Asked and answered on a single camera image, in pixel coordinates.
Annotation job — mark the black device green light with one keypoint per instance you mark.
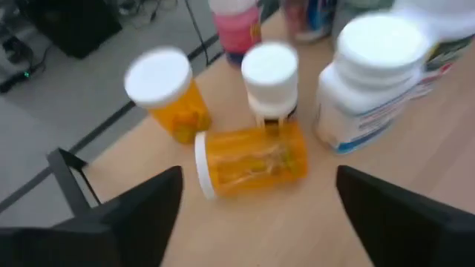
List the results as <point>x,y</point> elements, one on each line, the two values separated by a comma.
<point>22,76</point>

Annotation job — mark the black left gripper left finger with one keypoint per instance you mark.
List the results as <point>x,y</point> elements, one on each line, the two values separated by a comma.
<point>130,230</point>

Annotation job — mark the large black equipment box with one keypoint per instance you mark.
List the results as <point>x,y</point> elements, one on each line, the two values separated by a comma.
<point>70,26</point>

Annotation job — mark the white aspirin bottle green label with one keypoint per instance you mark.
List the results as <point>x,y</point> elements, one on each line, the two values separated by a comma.
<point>356,111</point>

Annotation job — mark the small white bottle red label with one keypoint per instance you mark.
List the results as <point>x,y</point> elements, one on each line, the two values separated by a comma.
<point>271,74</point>

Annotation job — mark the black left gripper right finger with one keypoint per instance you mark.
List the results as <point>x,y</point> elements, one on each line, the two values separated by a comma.
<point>408,230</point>

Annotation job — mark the pink bottle white cap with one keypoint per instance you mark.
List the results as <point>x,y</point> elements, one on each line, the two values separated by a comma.
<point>237,33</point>

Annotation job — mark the orange pill bottle white cap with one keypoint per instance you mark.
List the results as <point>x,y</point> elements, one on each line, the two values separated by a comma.
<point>178,111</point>

